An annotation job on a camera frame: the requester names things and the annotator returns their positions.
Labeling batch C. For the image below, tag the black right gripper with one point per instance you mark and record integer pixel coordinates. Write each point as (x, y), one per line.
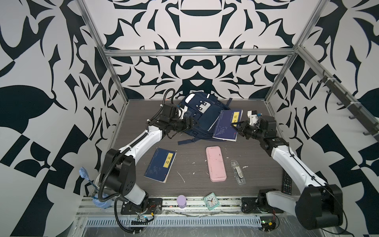
(244, 125)

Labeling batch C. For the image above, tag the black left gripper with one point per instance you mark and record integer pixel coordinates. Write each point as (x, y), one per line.
(190, 126)

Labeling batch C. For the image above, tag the navy blue school backpack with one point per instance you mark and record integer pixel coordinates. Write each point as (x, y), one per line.
(205, 109)

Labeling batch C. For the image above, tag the blue book yellow label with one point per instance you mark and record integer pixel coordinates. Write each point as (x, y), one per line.
(225, 128)
(160, 165)

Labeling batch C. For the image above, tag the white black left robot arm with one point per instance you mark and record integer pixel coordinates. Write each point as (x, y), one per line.
(117, 178)

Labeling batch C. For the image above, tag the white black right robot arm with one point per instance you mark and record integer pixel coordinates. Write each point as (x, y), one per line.
(319, 205)

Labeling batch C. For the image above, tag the pink pencil case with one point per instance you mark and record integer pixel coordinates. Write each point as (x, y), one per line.
(216, 167)

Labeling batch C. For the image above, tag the clear plastic bag with eraser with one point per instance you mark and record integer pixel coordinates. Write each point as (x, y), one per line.
(240, 178)

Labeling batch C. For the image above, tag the black tv remote control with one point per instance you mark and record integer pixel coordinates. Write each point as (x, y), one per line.
(286, 183)

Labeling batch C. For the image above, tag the purple small bottle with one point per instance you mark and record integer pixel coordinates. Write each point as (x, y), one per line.
(181, 201)

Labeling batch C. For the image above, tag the teal small alarm clock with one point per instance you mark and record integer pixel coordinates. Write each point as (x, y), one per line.
(211, 201)

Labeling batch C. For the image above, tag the small circuit board right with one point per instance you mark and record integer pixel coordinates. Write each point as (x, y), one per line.
(269, 225)

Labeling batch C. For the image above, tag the small circuit board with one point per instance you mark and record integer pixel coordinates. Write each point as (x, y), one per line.
(142, 220)
(269, 225)

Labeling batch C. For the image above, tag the light blue water bottle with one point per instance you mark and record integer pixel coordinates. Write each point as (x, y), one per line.
(84, 174)

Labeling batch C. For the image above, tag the small circuit board left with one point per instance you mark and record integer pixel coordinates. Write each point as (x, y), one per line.
(142, 220)

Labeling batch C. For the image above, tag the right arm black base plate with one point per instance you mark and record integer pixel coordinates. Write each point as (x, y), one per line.
(257, 206)

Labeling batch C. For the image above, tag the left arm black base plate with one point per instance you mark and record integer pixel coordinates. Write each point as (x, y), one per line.
(147, 206)

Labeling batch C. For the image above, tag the white slotted cable duct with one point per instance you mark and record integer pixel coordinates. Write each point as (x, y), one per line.
(182, 221)

